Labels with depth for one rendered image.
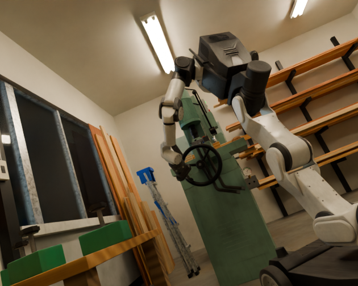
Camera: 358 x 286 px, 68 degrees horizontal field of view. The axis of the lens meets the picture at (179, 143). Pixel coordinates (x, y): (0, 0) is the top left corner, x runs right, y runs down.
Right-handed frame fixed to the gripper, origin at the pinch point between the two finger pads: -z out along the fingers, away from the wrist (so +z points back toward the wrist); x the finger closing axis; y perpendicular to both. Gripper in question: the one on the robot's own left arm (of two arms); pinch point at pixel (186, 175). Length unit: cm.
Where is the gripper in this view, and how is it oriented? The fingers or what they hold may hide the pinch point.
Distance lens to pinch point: 173.7
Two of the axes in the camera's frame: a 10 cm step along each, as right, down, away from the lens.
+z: -4.1, -5.9, -6.9
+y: -7.2, -2.5, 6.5
